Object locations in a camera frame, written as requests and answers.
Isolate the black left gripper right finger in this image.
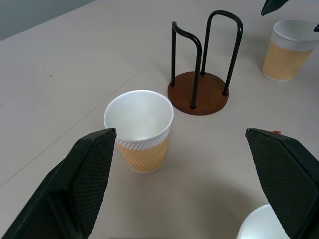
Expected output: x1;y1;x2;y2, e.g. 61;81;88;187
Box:
245;127;319;239

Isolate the wooden base wire cup holder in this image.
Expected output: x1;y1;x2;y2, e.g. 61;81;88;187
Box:
167;9;244;117

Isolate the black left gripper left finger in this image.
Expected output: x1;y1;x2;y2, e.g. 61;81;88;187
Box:
0;127;117;239

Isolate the orange white ribbed paper cup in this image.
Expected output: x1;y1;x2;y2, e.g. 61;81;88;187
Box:
103;89;174;174
262;20;319;83
235;204;290;239

